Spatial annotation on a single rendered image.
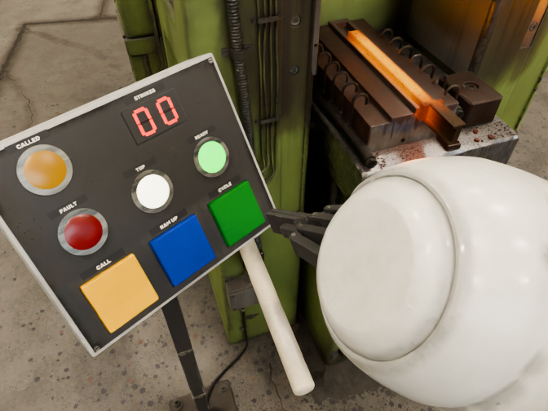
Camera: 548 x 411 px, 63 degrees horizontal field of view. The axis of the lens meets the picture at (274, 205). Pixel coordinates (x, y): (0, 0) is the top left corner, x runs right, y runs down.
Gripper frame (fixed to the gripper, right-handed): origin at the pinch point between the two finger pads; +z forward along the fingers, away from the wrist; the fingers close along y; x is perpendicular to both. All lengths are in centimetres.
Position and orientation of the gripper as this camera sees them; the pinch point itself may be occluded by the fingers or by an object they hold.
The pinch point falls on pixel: (289, 223)
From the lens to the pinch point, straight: 56.9
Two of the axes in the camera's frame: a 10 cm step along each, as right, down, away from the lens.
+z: -6.1, -1.0, 7.8
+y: 7.1, -5.1, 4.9
